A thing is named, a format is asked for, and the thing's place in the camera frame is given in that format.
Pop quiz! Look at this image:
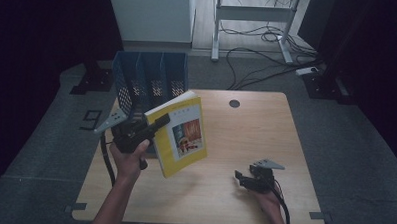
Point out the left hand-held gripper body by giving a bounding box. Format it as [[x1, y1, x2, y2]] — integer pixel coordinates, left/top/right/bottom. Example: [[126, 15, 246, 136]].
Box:
[[93, 107, 155, 155]]

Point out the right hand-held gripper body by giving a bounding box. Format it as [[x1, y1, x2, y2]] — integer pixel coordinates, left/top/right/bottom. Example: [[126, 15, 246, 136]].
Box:
[[248, 158, 286, 196]]

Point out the yellow book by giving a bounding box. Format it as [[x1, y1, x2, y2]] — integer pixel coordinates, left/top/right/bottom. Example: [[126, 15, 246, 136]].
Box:
[[141, 88, 211, 180]]

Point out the blue plastic file rack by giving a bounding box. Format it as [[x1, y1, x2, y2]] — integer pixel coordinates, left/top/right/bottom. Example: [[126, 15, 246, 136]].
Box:
[[108, 49, 191, 158]]

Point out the person's right hand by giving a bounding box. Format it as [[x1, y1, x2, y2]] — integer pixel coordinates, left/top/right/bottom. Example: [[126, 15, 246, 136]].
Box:
[[252, 188, 282, 217]]

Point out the person's left hand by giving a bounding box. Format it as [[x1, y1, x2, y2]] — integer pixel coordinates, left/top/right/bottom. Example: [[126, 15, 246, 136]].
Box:
[[107, 137, 151, 185]]

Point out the black stand base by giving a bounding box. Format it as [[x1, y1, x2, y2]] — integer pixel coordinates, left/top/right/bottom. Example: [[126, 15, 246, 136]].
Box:
[[301, 70, 356, 105], [69, 59, 115, 97]]

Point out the grey tape piece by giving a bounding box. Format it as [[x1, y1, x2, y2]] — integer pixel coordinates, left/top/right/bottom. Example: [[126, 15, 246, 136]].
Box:
[[308, 211, 333, 222], [64, 201, 88, 215]]

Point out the white cabinet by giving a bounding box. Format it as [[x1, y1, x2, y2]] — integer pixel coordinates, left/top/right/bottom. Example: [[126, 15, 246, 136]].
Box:
[[105, 0, 196, 50]]

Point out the white power strip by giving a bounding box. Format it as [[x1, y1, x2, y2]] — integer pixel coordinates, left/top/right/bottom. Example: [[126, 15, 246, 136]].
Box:
[[295, 65, 320, 77]]

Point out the dark curtain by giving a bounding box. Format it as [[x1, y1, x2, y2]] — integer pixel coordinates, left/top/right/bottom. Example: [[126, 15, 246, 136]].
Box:
[[294, 0, 397, 175], [0, 0, 125, 207]]

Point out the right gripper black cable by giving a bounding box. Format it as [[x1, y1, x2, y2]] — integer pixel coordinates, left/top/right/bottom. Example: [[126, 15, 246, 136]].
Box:
[[270, 179, 293, 224]]

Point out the long black floor cable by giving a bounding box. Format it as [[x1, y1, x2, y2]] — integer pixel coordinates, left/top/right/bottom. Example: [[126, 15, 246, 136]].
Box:
[[224, 46, 324, 94]]

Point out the tangle of black floor cables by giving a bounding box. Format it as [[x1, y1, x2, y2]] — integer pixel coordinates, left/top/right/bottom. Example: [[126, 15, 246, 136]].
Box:
[[218, 22, 319, 58]]

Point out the white metal desk frame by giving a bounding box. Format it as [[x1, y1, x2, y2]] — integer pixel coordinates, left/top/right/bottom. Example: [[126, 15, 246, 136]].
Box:
[[210, 0, 303, 66]]

